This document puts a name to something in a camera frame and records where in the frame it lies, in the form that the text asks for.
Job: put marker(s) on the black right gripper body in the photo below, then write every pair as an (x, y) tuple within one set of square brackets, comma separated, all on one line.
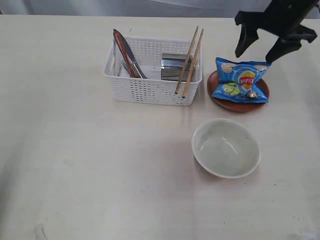
[(281, 18)]

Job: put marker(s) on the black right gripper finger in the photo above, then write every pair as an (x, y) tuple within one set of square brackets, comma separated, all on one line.
[(283, 46), (243, 42)]

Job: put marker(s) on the blue chips bag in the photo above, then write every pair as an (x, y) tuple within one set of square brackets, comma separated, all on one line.
[(237, 81)]

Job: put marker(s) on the brown wooden plate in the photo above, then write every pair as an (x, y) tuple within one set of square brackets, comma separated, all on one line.
[(238, 107)]

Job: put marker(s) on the pale green ceramic bowl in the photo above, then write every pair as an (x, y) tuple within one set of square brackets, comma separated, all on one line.
[(225, 148)]

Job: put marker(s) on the silver table knife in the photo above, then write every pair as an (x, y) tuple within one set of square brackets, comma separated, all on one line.
[(132, 60)]

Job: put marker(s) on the red-brown wooden spoon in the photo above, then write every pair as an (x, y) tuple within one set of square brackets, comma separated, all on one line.
[(121, 45)]

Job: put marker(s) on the wooden chopstick left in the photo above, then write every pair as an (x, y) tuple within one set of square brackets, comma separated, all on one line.
[(186, 61)]

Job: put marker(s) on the wooden chopstick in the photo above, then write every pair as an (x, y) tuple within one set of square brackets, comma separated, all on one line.
[(192, 66), (186, 61)]

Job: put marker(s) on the wooden chopstick right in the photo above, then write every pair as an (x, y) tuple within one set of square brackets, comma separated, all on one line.
[(192, 66)]

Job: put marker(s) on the white perforated plastic basket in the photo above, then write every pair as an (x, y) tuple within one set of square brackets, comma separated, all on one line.
[(148, 53)]

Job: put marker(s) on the silver metal fork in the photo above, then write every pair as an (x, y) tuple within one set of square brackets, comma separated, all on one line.
[(124, 65)]

